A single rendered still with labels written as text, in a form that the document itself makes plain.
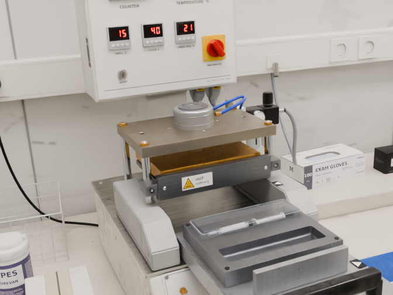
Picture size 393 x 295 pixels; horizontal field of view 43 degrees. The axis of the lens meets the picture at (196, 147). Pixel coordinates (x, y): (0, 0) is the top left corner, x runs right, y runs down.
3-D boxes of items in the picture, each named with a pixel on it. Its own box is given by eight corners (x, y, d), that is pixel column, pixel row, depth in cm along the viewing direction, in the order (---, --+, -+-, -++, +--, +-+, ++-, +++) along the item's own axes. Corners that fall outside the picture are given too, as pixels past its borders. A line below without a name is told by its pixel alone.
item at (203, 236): (202, 247, 78) (202, 235, 77) (189, 232, 83) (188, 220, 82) (302, 222, 85) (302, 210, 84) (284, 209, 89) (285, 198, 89)
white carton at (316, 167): (279, 178, 153) (279, 155, 151) (338, 164, 162) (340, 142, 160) (303, 191, 143) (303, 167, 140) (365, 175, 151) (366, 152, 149)
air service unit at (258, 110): (228, 154, 122) (227, 95, 117) (280, 145, 127) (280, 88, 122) (238, 161, 117) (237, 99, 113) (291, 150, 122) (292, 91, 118)
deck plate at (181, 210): (91, 184, 122) (90, 180, 122) (220, 159, 134) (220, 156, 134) (147, 278, 81) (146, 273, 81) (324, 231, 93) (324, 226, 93)
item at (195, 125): (113, 157, 110) (107, 99, 106) (238, 135, 121) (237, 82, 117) (145, 196, 89) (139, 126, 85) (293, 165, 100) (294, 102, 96)
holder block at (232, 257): (183, 237, 84) (182, 223, 83) (285, 212, 91) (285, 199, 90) (225, 288, 69) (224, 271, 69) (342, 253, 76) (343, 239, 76)
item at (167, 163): (136, 164, 106) (132, 120, 103) (230, 146, 113) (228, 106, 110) (162, 192, 90) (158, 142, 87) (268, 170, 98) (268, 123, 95)
